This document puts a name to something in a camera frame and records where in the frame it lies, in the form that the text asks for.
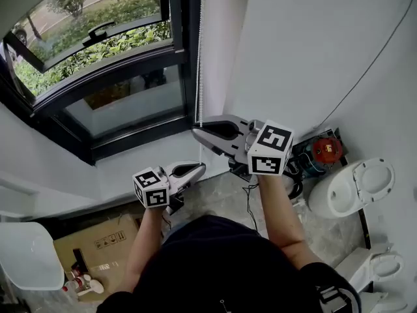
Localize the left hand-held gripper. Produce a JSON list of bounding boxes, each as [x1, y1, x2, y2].
[[132, 160, 207, 216]]

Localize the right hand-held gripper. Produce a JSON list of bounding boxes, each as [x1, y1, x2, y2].
[[190, 113, 295, 183]]

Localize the white bead chain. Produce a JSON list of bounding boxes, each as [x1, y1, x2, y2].
[[194, 0, 207, 133]]

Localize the person's right forearm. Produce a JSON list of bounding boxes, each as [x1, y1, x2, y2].
[[257, 173, 326, 270]]

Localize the person's left forearm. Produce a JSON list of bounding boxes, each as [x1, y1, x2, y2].
[[125, 207, 169, 293]]

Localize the black framed window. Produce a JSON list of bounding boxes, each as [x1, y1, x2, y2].
[[0, 0, 203, 166]]

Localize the person's dark shirt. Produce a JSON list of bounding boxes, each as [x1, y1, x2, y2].
[[96, 215, 362, 313]]

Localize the red vacuum cleaner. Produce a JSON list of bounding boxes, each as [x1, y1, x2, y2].
[[298, 128, 346, 177]]

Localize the printed cardboard box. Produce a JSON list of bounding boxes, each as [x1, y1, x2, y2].
[[53, 213, 144, 303]]

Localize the white round toilet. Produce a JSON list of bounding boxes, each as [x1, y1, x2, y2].
[[308, 157, 396, 220]]

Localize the white bottles on box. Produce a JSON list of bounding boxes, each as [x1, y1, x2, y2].
[[76, 274, 105, 297]]

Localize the green outdoor bushes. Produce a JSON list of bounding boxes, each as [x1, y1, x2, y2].
[[9, 0, 172, 97]]

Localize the white ceramic basin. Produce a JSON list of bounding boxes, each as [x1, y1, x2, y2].
[[0, 222, 65, 291]]

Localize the white toilet with cistern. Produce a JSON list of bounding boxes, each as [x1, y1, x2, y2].
[[332, 242, 405, 293]]

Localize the white ceramic cistern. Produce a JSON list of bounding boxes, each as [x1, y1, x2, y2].
[[360, 290, 410, 313]]

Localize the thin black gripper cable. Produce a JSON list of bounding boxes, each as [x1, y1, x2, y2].
[[161, 207, 173, 231], [242, 183, 261, 234]]

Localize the black vacuum hose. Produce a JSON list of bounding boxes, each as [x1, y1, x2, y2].
[[283, 160, 306, 200]]

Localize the thin grey wall cable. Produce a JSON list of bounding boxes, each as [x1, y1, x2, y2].
[[314, 0, 414, 130]]

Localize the black window handle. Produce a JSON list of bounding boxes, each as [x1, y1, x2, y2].
[[81, 20, 115, 48]]

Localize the black chest strap buckle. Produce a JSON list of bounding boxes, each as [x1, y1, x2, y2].
[[314, 282, 361, 313]]

